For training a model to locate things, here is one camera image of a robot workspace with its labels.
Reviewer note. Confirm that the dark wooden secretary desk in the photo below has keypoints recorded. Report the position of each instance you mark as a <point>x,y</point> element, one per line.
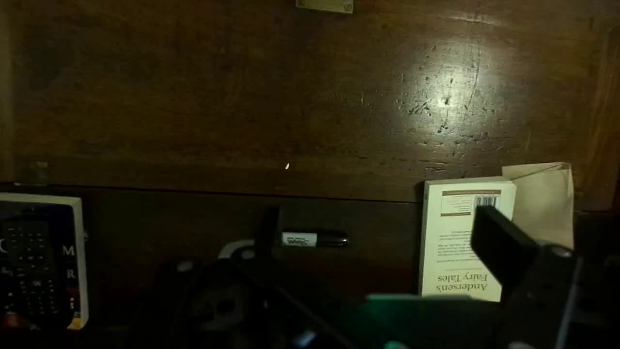
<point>195,97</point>

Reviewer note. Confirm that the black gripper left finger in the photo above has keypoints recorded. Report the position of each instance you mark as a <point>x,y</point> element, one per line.
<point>270,232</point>

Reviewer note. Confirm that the white paperback book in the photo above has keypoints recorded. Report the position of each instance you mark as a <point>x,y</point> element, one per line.
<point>453,257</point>

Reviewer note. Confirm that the black marker with white label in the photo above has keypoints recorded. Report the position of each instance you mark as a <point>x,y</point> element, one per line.
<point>323,238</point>

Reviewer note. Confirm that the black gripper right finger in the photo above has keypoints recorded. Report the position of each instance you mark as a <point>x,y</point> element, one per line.
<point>501,248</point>

